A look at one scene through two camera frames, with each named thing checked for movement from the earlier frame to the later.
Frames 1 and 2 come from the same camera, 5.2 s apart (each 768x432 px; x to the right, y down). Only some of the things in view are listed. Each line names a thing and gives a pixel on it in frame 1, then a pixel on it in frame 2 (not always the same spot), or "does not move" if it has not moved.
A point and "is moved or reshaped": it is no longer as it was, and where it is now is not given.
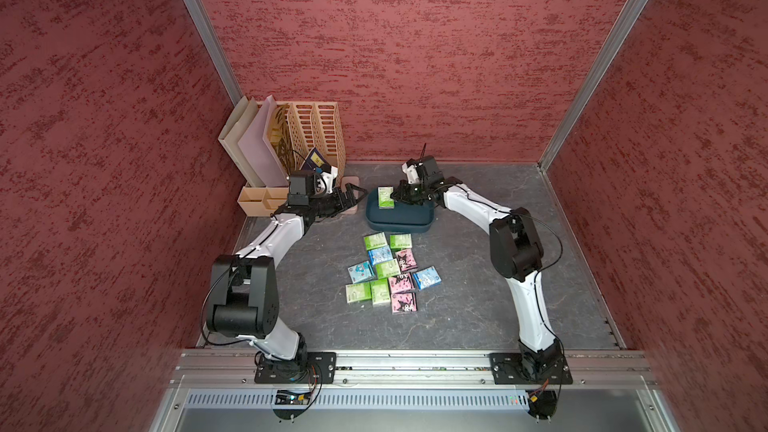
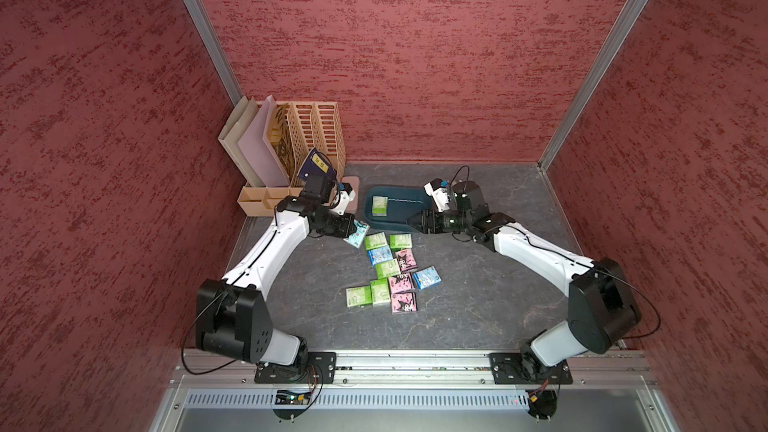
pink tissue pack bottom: (404, 302) does not move
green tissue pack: (380, 291) does not move
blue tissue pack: (380, 255) does not move
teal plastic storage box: (406, 217) does not move
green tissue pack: (384, 197) is moved or reshaped
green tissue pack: (387, 269) does not move
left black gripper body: (330, 203) → (334, 224)
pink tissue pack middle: (400, 284) does not move
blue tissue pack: (361, 273) → (357, 238)
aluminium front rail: (415, 370) does not move
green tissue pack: (374, 241) does not move
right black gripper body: (413, 193) → (451, 220)
